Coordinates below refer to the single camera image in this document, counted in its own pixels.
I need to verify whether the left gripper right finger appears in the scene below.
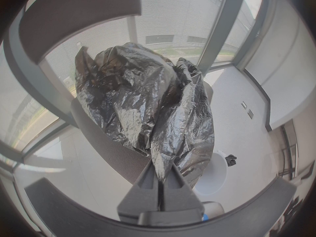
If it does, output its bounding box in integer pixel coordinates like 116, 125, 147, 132
163, 162, 205, 221

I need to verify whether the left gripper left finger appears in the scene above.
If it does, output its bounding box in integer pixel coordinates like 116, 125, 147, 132
117, 157, 163, 220

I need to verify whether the black plastic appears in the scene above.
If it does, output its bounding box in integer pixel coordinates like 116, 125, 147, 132
225, 154, 237, 167

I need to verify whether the black plastic bag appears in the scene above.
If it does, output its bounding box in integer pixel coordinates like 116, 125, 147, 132
74, 42, 215, 189

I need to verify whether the white trash bin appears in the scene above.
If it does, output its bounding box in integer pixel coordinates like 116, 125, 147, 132
195, 152, 227, 196

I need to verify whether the grey chair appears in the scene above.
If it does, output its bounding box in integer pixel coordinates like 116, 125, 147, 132
4, 0, 214, 185

